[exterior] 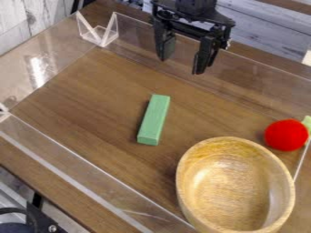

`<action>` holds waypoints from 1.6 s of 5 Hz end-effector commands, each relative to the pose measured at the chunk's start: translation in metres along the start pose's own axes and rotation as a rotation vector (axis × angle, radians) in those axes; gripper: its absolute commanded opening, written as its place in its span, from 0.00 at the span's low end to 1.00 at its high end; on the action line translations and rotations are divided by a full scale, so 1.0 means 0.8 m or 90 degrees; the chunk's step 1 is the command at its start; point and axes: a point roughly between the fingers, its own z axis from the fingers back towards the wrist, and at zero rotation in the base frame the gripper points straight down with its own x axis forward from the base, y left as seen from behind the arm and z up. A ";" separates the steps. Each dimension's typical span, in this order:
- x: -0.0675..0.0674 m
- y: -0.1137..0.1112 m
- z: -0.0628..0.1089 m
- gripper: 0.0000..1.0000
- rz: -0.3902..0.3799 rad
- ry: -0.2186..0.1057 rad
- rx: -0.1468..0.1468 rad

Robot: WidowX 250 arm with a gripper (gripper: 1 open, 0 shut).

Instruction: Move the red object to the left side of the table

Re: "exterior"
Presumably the black clamp with cable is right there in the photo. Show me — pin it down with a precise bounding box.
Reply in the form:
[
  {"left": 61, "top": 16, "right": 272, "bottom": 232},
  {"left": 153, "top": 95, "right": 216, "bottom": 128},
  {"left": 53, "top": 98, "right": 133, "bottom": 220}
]
[{"left": 0, "top": 191, "right": 68, "bottom": 233}]

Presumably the clear acrylic corner bracket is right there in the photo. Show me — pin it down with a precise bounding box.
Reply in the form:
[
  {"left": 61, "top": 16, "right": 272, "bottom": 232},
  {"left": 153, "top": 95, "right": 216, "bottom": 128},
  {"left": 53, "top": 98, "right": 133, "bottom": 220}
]
[{"left": 75, "top": 12, "right": 119, "bottom": 47}]

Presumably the small light green object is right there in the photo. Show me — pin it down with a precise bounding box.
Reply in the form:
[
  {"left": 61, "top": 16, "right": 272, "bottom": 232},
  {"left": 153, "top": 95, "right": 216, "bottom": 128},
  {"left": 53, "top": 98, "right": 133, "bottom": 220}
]
[{"left": 302, "top": 116, "right": 311, "bottom": 135}]

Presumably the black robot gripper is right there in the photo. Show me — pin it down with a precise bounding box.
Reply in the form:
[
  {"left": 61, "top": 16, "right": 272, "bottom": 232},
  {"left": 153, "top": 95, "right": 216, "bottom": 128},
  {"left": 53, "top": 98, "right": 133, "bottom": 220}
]
[{"left": 151, "top": 0, "right": 236, "bottom": 75}]

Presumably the red fuzzy ball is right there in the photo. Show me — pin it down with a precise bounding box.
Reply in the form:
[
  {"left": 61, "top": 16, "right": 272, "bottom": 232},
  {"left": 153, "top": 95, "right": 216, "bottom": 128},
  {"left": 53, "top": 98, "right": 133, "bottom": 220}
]
[{"left": 264, "top": 119, "right": 308, "bottom": 151}]

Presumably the green rectangular block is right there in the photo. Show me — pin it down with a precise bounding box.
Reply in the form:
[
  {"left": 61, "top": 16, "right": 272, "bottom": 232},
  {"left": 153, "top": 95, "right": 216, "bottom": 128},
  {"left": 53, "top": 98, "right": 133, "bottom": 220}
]
[{"left": 137, "top": 95, "right": 169, "bottom": 146}]

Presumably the clear acrylic table barrier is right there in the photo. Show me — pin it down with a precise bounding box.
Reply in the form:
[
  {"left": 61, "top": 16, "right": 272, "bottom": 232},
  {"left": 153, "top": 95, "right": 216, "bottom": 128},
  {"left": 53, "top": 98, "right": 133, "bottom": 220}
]
[{"left": 0, "top": 13, "right": 311, "bottom": 233}]

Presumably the oval wooden bowl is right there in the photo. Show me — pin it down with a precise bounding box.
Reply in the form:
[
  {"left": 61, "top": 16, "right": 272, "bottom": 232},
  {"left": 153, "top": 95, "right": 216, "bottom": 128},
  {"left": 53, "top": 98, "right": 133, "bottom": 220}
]
[{"left": 176, "top": 137, "right": 295, "bottom": 233}]

